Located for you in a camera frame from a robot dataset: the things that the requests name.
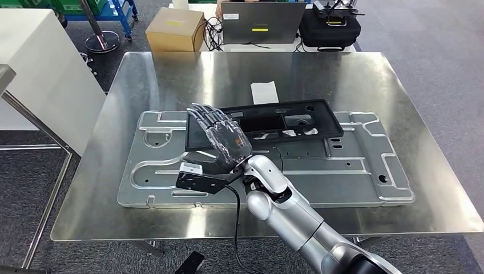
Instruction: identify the cardboard box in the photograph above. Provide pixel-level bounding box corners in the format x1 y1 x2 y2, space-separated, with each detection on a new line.
145 6 205 53

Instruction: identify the grey laptop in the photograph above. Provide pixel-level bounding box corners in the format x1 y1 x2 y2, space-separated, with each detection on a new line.
221 2 307 45

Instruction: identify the black plastic plate frame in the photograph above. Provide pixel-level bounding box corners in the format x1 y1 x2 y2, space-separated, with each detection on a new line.
184 99 345 152

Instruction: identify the black remote controller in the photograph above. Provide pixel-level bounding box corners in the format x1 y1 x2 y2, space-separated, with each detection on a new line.
313 0 366 27

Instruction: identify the chrome chair base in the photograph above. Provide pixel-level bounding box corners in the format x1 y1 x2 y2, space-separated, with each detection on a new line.
79 52 97 76

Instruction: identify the bundle of black cables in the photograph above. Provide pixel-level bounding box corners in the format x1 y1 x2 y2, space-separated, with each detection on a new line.
192 17 224 52

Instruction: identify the stainless steel workbench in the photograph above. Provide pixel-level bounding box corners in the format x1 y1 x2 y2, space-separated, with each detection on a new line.
50 51 484 243

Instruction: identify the metal stanchion post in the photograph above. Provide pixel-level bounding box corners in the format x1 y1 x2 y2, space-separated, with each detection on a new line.
77 0 122 54

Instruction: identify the black round seat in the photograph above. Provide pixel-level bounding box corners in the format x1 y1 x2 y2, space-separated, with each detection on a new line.
53 9 68 29

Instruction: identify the stamped sheet metal panel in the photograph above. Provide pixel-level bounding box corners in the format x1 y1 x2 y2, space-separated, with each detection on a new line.
117 110 416 209

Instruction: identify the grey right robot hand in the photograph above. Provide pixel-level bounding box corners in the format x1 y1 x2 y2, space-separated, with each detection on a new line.
181 103 253 175

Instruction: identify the white tissue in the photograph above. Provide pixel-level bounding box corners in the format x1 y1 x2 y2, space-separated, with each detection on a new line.
250 80 280 105

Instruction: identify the blue metal shelf rack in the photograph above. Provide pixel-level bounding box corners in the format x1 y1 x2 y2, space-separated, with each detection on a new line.
64 0 139 42

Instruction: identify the black carrying case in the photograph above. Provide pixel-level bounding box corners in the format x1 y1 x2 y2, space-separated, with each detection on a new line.
299 9 362 52

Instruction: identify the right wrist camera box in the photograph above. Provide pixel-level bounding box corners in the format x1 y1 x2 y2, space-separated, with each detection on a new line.
175 162 247 195

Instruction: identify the white cabinet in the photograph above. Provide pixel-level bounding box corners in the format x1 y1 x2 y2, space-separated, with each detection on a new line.
0 8 107 156

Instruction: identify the green plastic crate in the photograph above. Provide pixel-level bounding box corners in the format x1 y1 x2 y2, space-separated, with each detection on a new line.
0 0 50 9
49 0 108 15

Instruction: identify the white desk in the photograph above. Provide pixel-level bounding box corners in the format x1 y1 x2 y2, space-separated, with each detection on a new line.
168 2 356 53

